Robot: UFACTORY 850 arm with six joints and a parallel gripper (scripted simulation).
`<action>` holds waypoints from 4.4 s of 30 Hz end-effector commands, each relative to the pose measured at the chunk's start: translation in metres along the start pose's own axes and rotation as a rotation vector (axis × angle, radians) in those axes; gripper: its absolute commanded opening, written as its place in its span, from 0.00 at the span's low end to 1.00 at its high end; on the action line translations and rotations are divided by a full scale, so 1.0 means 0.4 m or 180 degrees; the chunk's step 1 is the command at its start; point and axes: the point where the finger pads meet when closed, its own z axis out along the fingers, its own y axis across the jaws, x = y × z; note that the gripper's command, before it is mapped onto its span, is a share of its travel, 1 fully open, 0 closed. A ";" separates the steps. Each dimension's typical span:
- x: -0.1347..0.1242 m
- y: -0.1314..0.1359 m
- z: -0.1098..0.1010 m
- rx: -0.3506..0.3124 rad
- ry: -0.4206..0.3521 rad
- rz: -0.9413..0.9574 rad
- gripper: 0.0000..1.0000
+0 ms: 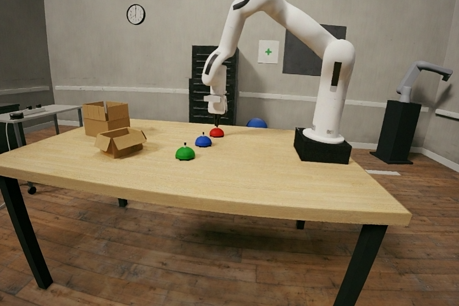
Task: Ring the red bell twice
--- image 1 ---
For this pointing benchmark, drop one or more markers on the red bell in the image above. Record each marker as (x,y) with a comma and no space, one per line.
(216,132)

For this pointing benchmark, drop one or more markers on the green bell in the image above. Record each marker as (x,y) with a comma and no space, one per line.
(185,153)

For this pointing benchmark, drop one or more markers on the blue dome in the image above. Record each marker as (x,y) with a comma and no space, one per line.
(203,141)

